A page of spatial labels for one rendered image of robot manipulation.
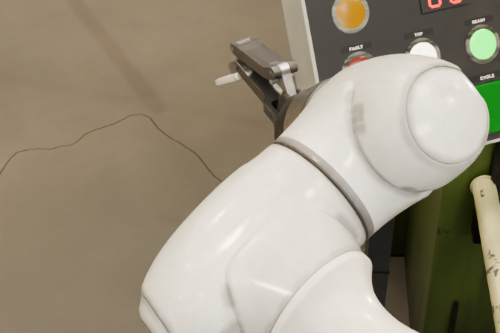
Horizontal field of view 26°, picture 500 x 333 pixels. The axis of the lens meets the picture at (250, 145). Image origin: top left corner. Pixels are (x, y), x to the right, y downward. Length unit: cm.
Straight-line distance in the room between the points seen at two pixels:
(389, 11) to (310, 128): 80
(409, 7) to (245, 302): 91
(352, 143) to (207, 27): 299
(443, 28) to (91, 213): 159
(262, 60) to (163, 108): 234
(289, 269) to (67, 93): 276
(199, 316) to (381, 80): 21
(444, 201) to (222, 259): 144
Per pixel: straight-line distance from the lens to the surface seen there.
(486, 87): 164
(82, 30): 377
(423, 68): 76
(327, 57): 153
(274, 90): 103
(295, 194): 75
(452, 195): 214
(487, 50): 164
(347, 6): 154
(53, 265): 285
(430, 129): 75
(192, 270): 74
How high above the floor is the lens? 194
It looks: 38 degrees down
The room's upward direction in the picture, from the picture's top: straight up
